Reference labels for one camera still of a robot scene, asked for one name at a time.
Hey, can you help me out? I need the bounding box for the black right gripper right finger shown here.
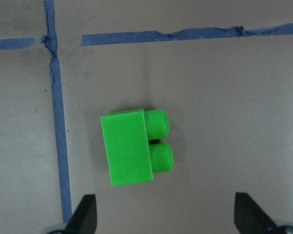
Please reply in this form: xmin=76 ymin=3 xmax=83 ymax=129
xmin=234 ymin=192 xmax=281 ymax=234

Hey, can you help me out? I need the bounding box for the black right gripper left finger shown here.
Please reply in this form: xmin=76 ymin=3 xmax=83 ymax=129
xmin=63 ymin=194 xmax=97 ymax=234

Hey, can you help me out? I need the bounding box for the green toy block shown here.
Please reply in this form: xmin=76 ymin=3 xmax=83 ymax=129
xmin=101 ymin=109 xmax=174 ymax=186

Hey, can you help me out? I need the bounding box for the brown paper table cover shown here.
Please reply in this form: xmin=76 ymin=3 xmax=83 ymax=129
xmin=0 ymin=0 xmax=293 ymax=234

